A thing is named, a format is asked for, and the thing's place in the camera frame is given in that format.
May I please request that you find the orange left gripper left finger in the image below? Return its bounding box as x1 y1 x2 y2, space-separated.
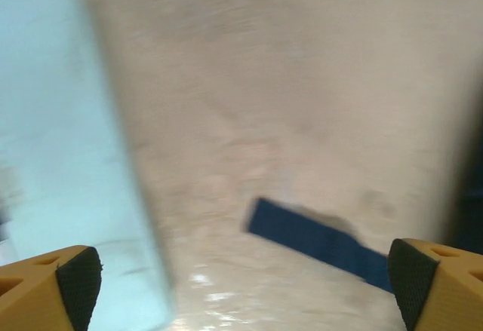
0 245 103 331

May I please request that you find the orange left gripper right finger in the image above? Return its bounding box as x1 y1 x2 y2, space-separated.
388 238 483 331

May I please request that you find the navy blue backpack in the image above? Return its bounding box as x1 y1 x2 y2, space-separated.
241 65 483 295

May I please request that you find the light blue case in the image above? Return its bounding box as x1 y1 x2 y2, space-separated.
0 0 178 323

